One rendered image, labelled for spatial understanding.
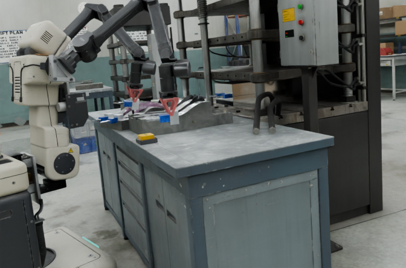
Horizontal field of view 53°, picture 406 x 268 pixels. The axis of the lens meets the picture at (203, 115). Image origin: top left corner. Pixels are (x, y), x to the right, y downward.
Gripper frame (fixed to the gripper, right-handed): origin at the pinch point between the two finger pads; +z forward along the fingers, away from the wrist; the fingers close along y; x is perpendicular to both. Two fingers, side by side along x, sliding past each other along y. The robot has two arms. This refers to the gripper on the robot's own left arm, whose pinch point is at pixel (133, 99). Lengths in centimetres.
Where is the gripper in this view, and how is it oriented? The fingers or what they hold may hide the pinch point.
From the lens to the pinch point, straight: 216.5
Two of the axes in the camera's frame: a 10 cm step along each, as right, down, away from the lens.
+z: -1.2, 9.7, 2.2
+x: -9.1, -0.2, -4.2
